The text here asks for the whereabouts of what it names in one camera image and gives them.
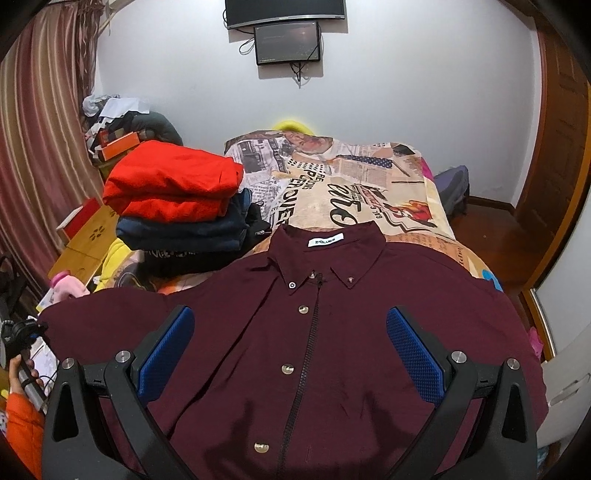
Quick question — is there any yellow pillow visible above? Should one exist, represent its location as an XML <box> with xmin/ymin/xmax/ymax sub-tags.
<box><xmin>273</xmin><ymin>120</ymin><xmax>315</xmax><ymax>136</ymax></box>

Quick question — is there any yellow garment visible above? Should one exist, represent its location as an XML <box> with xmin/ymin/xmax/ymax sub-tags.
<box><xmin>95</xmin><ymin>238</ymin><xmax>132</xmax><ymax>291</ymax></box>

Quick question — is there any orange box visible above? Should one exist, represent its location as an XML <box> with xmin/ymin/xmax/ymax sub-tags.
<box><xmin>96</xmin><ymin>132</ymin><xmax>140</xmax><ymax>162</ymax></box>

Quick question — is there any navy folded garment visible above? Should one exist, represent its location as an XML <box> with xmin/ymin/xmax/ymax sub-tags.
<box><xmin>116</xmin><ymin>189</ymin><xmax>252</xmax><ymax>252</ymax></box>

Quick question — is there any pink croc shoe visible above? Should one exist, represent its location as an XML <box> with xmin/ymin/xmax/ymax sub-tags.
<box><xmin>528</xmin><ymin>327</ymin><xmax>544</xmax><ymax>360</ymax></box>

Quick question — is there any red white box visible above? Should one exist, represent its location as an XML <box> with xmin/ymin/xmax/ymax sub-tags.
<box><xmin>56</xmin><ymin>198</ymin><xmax>101</xmax><ymax>244</ymax></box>

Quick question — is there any newspaper print bed blanket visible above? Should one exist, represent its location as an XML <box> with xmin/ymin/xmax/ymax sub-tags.
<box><xmin>224</xmin><ymin>131</ymin><xmax>495</xmax><ymax>280</ymax></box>

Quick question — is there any orange sleeve forearm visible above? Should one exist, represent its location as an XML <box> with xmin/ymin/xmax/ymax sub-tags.
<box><xmin>6</xmin><ymin>393</ymin><xmax>44</xmax><ymax>479</ymax></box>

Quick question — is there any person left hand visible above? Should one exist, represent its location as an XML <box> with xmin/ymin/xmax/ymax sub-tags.
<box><xmin>9</xmin><ymin>354</ymin><xmax>44</xmax><ymax>398</ymax></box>

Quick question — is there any striped maroon curtain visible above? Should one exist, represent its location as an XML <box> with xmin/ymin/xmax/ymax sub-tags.
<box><xmin>1</xmin><ymin>1</ymin><xmax>104</xmax><ymax>292</ymax></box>

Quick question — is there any small black wall monitor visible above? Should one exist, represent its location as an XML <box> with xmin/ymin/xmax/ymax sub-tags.
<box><xmin>253</xmin><ymin>21</ymin><xmax>322</xmax><ymax>66</ymax></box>

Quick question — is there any wooden door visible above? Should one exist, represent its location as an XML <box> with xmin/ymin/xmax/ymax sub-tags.
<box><xmin>509</xmin><ymin>1</ymin><xmax>590</xmax><ymax>290</ymax></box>

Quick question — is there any purple grey bag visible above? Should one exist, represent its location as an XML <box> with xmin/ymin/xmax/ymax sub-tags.
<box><xmin>434</xmin><ymin>165</ymin><xmax>470</xmax><ymax>217</ymax></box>

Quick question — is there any dark green garment pile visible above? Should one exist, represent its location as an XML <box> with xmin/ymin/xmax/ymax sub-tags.
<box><xmin>122</xmin><ymin>111</ymin><xmax>183</xmax><ymax>146</ymax></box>

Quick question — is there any maroon button shirt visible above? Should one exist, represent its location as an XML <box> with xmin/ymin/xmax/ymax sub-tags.
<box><xmin>41</xmin><ymin>223</ymin><xmax>548</xmax><ymax>479</ymax></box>

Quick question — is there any pink plush toy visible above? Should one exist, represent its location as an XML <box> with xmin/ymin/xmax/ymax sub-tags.
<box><xmin>50</xmin><ymin>271</ymin><xmax>90</xmax><ymax>304</ymax></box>

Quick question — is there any large black wall television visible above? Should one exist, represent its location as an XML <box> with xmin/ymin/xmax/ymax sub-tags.
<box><xmin>224</xmin><ymin>0</ymin><xmax>346</xmax><ymax>29</ymax></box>

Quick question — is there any red folded garment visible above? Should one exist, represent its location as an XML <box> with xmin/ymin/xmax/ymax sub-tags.
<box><xmin>102</xmin><ymin>140</ymin><xmax>243</xmax><ymax>223</ymax></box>

